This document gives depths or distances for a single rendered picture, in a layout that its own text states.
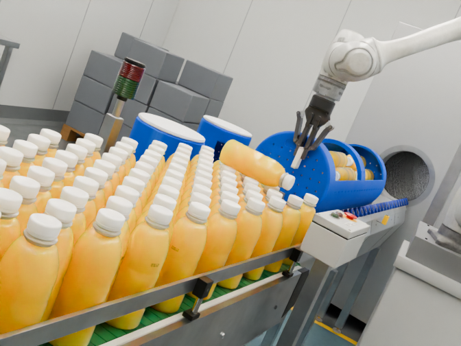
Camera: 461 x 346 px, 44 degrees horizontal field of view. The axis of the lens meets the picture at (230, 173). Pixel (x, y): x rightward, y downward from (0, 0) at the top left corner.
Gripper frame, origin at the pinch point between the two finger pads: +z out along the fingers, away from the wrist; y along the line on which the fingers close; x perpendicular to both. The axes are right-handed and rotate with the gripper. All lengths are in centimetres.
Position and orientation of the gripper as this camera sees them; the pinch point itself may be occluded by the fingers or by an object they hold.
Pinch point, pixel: (298, 157)
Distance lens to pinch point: 180.6
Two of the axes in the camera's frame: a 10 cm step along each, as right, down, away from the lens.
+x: 4.5, 0.1, 8.9
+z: -3.8, 9.1, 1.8
